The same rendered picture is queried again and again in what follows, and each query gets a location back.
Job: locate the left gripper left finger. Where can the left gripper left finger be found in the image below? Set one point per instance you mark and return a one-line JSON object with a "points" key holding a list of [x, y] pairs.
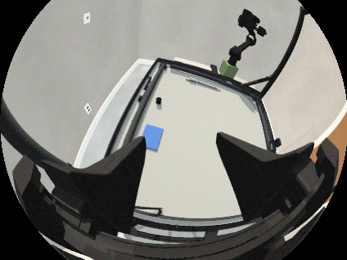
{"points": [[108, 186]]}

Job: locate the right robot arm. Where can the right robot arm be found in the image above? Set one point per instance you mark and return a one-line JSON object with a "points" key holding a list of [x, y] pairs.
{"points": [[235, 52]]}

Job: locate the blue flat rectangular block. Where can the blue flat rectangular block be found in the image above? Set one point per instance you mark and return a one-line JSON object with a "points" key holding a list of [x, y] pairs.
{"points": [[152, 135]]}

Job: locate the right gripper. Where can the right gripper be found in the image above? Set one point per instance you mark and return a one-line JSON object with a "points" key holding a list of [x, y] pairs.
{"points": [[251, 25]]}

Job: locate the black table rim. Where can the black table rim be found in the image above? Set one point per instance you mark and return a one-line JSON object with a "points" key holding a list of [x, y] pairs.
{"points": [[112, 140]]}

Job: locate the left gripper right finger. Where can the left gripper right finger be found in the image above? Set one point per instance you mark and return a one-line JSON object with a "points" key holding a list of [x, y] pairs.
{"points": [[256, 174]]}

